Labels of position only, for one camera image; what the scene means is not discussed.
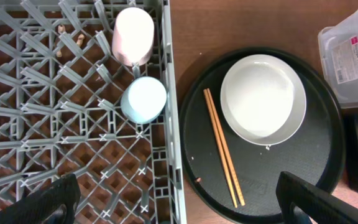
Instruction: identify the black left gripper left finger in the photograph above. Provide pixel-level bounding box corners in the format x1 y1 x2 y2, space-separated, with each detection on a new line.
0 174 81 224

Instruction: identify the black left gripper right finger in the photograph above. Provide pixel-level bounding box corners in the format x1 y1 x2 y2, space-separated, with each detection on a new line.
276 171 358 223

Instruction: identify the wooden chopstick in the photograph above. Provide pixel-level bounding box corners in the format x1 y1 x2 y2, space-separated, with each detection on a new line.
203 89 237 208
207 88 245 206

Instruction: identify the blue cup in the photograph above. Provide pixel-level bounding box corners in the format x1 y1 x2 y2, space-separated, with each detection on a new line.
121 76 167 124

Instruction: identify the pink cup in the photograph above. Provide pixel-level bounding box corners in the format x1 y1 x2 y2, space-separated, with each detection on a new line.
112 7 155 67

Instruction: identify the grey plastic dishwasher rack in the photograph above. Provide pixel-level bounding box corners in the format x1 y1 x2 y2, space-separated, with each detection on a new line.
0 1 187 223

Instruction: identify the round black serving tray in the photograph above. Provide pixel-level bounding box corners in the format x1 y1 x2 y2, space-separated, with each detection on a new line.
179 47 346 223

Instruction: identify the grey round plate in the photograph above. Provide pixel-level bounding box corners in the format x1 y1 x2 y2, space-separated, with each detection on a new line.
220 54 307 147

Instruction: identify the clear plastic bin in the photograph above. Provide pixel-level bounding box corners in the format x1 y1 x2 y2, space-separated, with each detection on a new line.
318 10 358 108

